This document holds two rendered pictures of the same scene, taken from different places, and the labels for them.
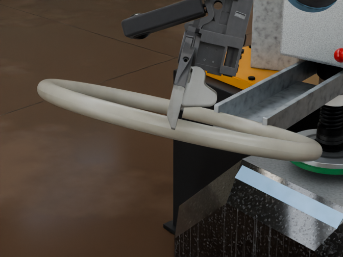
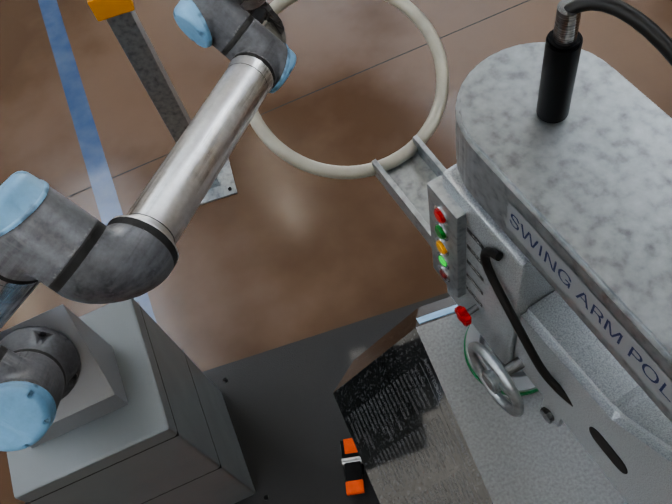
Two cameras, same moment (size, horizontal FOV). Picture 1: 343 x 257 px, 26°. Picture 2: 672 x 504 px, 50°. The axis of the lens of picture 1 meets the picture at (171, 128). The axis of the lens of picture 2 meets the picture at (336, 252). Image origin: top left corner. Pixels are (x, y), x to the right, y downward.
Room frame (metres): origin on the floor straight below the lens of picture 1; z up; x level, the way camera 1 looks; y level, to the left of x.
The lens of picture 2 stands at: (1.79, -1.01, 2.50)
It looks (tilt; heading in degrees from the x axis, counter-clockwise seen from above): 60 degrees down; 129
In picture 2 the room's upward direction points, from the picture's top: 18 degrees counter-clockwise
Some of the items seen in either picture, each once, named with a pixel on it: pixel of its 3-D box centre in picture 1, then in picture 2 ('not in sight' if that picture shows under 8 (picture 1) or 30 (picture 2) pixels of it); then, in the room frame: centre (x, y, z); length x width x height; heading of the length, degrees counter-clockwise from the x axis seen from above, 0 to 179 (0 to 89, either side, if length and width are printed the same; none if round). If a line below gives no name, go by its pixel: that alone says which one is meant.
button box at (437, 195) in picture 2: not in sight; (450, 241); (1.58, -0.45, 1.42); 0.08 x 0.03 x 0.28; 144
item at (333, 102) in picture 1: (334, 94); not in sight; (1.70, -0.40, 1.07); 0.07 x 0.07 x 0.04
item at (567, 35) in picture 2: not in sight; (560, 64); (1.70, -0.40, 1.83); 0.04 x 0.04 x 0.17
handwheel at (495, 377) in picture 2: not in sight; (511, 368); (1.73, -0.57, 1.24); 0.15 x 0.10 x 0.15; 144
